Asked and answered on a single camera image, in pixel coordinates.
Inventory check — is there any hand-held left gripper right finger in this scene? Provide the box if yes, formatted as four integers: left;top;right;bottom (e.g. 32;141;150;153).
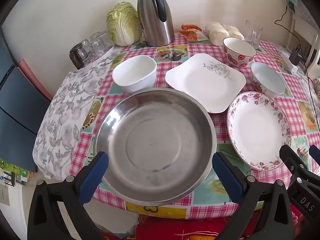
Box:
212;151;294;240

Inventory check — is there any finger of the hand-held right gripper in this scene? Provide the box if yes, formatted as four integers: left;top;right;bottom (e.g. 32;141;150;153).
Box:
309;145;320;173
279;145;312;180

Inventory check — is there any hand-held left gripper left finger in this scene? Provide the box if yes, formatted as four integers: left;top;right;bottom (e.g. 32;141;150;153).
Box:
27;151;110;240

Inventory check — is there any round plate pink floral rim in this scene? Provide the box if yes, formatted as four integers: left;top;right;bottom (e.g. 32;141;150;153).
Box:
227;92;292;172

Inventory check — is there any stainless steel basin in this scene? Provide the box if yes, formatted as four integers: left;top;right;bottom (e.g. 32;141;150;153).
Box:
95;88;217;206

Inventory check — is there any pale blue floral bowl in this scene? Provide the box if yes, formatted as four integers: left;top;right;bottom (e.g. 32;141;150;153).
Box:
251;62;286;98

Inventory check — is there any white square plate grey floral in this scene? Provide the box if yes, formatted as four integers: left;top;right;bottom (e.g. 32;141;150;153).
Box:
165;53;247;113

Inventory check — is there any plain white bowl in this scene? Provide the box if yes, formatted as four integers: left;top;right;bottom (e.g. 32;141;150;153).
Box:
112;55;157;93

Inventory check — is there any white bowl strawberry print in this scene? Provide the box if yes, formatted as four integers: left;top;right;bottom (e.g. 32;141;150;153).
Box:
223;37;257;68

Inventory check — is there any grey floral cloth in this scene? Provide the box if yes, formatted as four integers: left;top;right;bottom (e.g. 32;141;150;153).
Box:
32;46;128;180

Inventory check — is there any red printed cloth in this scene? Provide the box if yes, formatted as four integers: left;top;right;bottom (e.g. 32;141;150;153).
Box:
100;204;308;240

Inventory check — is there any green printed box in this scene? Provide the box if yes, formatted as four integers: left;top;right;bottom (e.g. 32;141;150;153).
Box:
0;157;38;183

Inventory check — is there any white power strip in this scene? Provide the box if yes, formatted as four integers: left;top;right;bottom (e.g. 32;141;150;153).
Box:
275;51;299;74

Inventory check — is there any black charger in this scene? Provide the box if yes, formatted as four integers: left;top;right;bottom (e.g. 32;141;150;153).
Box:
289;47;304;65

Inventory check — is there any dark cabinet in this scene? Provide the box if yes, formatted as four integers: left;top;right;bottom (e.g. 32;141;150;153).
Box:
0;25;52;173

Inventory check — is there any pink board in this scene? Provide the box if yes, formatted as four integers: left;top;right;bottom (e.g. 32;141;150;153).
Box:
16;59;54;102

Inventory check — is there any glass teapot dark lid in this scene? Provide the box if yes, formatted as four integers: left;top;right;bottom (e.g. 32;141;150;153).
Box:
69;39;94;70

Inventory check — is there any white shelf rack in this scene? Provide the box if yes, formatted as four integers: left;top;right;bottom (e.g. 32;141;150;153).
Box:
285;0;320;70

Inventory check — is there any clear glass mug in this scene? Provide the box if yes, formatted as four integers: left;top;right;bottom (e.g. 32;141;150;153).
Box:
244;20;263;50

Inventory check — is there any bag of steamed buns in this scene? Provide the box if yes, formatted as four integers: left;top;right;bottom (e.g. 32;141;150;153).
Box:
205;22;244;46

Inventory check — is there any orange snack packet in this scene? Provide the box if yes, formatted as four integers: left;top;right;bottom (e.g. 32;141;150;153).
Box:
179;29;208;42
180;24;200;32

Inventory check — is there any napa cabbage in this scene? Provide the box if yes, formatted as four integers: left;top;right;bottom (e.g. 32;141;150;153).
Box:
106;2;143;47

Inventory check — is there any stainless steel thermos jug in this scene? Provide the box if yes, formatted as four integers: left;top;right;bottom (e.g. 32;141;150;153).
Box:
136;0;175;47

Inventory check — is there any black cable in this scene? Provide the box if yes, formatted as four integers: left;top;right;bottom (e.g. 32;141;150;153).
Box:
274;5;318;130

